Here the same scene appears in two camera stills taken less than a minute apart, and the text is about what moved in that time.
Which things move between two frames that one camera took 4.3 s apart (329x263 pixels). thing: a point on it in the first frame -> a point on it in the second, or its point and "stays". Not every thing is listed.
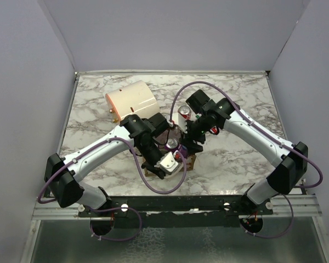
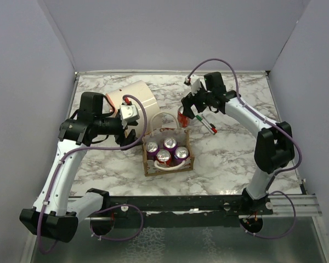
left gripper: x=157 y=171 -> x=130 y=138
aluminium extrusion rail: x=304 y=205 stays
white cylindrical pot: x=137 y=98 stays
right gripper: x=192 y=147 -> x=192 y=99
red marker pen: x=214 y=130 stays
